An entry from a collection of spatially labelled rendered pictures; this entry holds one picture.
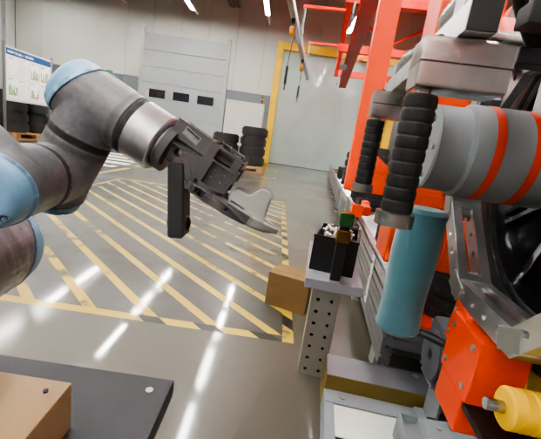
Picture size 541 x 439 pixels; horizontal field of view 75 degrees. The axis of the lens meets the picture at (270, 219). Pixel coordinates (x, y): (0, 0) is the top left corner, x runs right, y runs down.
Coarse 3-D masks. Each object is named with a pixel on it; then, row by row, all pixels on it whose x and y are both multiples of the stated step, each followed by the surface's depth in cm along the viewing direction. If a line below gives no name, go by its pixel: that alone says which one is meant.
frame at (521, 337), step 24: (504, 96) 71; (456, 216) 75; (480, 216) 75; (456, 240) 72; (480, 240) 72; (456, 264) 70; (480, 264) 69; (456, 288) 67; (480, 288) 66; (480, 312) 58; (504, 312) 54; (504, 336) 50; (528, 336) 46; (528, 360) 47
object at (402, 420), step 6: (402, 414) 94; (408, 414) 94; (396, 420) 95; (402, 420) 94; (408, 420) 94; (414, 420) 94; (420, 420) 93; (396, 426) 94; (402, 426) 90; (408, 426) 93; (414, 426) 93; (420, 426) 91; (396, 432) 93; (402, 432) 89; (408, 432) 91; (414, 432) 91; (396, 438) 92; (402, 438) 88; (408, 438) 86; (414, 438) 89; (420, 438) 89
